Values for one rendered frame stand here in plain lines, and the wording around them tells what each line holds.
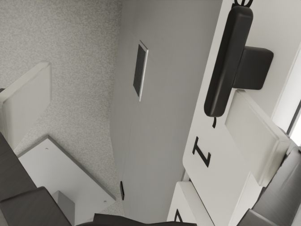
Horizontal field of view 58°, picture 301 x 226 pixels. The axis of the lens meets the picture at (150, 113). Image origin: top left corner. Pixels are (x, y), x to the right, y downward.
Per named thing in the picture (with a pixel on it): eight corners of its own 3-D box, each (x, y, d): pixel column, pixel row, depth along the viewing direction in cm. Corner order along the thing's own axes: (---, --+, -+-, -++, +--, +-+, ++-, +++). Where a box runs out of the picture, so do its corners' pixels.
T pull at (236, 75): (200, 111, 20) (208, 120, 19) (229, 3, 17) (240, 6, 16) (242, 113, 21) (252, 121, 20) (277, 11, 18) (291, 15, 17)
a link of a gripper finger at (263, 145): (278, 139, 13) (293, 141, 13) (235, 88, 19) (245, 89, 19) (258, 187, 14) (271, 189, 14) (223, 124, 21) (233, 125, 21)
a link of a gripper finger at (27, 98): (8, 158, 13) (-7, 156, 13) (52, 101, 20) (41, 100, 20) (4, 103, 12) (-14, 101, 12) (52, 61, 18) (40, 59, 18)
